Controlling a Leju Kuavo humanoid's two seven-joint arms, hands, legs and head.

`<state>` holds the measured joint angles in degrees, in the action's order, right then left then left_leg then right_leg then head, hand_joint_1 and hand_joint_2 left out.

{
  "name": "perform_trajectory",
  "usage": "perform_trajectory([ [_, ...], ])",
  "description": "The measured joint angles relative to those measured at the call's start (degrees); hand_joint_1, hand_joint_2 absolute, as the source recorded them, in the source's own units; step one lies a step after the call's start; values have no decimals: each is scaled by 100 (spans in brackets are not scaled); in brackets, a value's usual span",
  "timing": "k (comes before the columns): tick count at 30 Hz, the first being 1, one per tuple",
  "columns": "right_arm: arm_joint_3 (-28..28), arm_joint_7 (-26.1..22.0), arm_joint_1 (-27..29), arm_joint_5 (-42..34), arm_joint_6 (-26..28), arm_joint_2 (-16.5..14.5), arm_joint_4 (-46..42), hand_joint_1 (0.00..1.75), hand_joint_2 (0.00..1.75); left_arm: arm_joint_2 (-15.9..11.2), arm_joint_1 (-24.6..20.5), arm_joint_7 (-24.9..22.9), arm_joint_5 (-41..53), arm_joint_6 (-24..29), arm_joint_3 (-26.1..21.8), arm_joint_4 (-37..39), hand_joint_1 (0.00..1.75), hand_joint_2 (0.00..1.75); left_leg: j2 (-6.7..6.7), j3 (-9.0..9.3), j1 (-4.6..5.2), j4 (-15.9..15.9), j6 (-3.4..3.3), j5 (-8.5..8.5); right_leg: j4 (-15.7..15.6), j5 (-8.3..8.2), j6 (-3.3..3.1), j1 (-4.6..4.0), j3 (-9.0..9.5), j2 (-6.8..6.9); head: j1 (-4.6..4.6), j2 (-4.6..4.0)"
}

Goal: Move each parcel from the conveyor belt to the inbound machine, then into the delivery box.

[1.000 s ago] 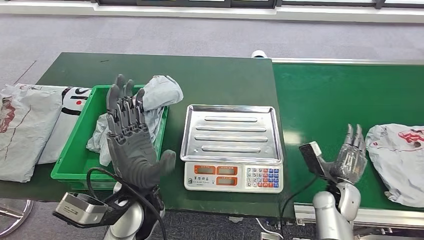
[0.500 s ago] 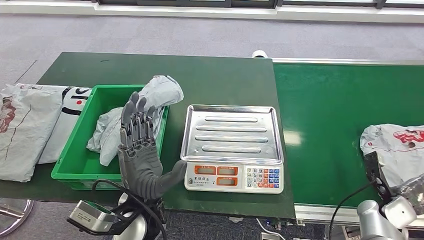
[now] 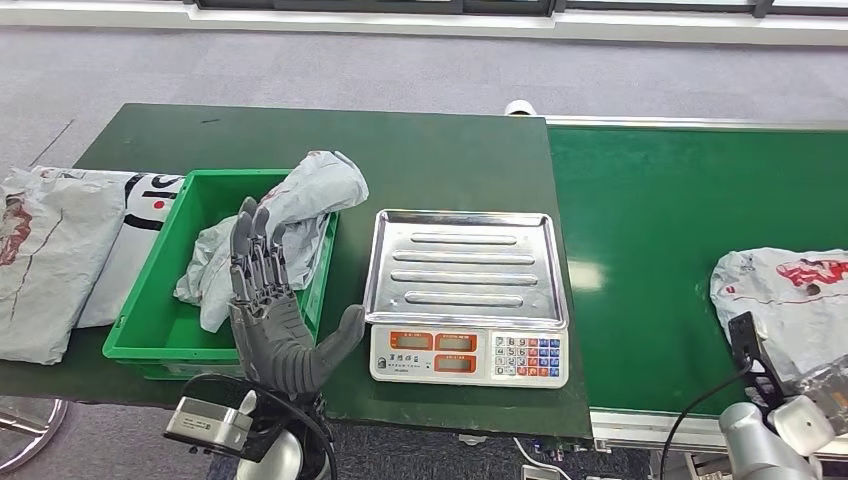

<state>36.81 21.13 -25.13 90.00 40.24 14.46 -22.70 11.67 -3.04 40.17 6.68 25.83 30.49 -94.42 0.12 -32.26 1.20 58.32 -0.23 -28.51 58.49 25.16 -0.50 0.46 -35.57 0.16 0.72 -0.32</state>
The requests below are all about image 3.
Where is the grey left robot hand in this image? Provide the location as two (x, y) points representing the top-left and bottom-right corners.
(228, 196), (368, 399)

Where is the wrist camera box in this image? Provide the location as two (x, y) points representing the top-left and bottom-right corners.
(162, 395), (258, 460)
(727, 311), (788, 412)

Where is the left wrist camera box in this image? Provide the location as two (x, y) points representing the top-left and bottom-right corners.
(162, 395), (258, 460)

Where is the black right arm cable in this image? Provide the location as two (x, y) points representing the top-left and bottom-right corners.
(658, 356), (755, 480)

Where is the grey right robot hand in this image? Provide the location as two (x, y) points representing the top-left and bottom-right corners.
(791, 354), (848, 437)

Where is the large grey bag red print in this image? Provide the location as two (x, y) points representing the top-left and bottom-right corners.
(0, 165), (128, 367)

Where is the chrome chair base ring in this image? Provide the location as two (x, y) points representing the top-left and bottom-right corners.
(0, 397), (69, 475)

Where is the white bag black print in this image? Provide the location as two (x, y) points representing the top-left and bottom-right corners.
(33, 165), (187, 330)

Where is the grey parcel red black print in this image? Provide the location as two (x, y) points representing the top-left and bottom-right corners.
(710, 248), (848, 387)

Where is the green plastic crate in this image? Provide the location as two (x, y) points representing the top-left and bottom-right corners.
(102, 168), (340, 382)

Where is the white scale with steel tray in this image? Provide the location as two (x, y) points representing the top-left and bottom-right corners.
(362, 209), (571, 390)

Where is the long grey parcel red stripe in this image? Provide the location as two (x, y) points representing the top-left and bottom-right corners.
(197, 150), (370, 334)

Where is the small grey parcel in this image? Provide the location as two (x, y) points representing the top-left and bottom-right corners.
(173, 213), (329, 307)

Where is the dark window frame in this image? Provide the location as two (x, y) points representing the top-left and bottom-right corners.
(0, 0), (848, 18)

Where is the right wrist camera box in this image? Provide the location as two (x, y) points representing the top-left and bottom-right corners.
(727, 311), (788, 412)

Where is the green conveyor belt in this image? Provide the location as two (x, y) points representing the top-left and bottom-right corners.
(546, 115), (848, 458)

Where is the white window sill ledge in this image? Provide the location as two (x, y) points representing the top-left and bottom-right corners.
(0, 5), (848, 46)

